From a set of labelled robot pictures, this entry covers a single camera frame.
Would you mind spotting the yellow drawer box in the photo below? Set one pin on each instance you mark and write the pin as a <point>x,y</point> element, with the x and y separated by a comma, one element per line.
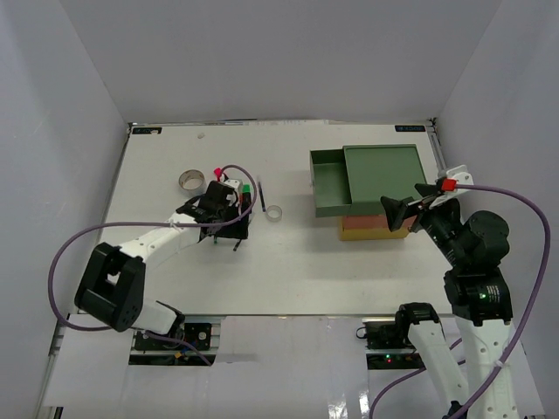
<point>358,235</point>

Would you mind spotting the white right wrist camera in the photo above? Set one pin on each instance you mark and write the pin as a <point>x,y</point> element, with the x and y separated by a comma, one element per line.
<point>449,185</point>

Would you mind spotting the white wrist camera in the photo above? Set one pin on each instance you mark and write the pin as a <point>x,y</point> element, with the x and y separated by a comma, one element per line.
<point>235,187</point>
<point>449,185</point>

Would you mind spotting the black label corner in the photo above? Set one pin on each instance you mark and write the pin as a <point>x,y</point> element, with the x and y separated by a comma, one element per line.
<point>146,130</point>
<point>410,128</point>

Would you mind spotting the pink cap black marker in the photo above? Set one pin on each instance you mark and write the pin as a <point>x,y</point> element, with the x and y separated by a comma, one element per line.
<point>218,172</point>

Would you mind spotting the green cap black marker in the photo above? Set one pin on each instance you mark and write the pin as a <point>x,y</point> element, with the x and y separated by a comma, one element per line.
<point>246,195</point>

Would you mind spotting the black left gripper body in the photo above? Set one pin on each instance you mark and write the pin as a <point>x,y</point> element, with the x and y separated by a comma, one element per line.
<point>229,215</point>

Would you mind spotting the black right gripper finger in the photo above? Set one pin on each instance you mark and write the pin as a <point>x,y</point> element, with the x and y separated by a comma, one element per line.
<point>427,191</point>
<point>396,211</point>

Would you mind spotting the purple tip pen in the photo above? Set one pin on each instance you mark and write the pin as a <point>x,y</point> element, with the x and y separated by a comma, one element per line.
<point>261,195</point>

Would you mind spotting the small clear tape roll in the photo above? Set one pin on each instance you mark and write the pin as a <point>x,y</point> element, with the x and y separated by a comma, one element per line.
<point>274,213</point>

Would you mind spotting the large clear tape roll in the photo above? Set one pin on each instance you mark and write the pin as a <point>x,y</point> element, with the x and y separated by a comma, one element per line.
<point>192,182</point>

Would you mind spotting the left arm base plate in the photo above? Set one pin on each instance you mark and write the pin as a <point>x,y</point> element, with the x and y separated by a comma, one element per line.
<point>196,334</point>

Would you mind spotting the black label left corner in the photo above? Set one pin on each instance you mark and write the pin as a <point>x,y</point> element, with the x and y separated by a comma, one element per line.
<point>146,130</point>

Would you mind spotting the black label right corner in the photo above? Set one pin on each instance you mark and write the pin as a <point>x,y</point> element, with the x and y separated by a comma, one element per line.
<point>410,128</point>

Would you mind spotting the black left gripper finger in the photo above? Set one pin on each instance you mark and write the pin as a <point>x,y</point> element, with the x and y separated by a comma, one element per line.
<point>238,230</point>
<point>246,208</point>

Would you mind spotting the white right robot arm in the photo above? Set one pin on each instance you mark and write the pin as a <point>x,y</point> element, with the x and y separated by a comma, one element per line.
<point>480,302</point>

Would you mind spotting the green drawer tray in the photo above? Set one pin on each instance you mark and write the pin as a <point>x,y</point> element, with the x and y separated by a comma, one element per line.
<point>346,181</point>

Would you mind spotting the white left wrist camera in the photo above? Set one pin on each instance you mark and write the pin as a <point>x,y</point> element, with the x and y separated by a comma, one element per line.
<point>235,187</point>

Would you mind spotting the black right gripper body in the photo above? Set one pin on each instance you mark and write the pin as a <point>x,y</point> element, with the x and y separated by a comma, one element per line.
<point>440,223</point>

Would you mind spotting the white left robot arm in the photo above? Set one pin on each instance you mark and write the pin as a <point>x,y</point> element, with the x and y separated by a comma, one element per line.
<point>112,286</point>

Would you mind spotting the green drawer box shell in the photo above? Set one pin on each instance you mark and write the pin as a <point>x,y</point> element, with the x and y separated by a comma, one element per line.
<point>381,170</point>

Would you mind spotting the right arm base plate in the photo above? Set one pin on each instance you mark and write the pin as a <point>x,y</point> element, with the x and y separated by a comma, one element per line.
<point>383,335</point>

